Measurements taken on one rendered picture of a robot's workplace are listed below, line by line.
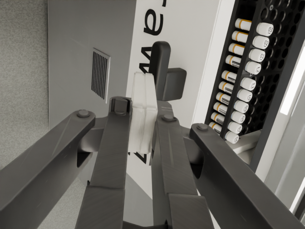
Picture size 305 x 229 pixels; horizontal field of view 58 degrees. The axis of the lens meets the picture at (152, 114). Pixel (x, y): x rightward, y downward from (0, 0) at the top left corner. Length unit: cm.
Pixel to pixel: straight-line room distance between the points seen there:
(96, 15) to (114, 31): 9
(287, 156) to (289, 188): 4
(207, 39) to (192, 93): 5
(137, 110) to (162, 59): 8
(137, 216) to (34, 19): 78
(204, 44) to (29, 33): 95
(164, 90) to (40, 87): 99
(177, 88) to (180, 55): 3
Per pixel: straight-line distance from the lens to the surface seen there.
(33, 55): 115
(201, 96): 24
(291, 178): 38
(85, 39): 78
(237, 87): 33
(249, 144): 44
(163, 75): 22
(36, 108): 123
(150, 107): 15
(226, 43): 34
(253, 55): 33
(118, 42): 63
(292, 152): 38
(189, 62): 24
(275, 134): 38
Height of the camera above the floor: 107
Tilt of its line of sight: 44 degrees down
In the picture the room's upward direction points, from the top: 125 degrees clockwise
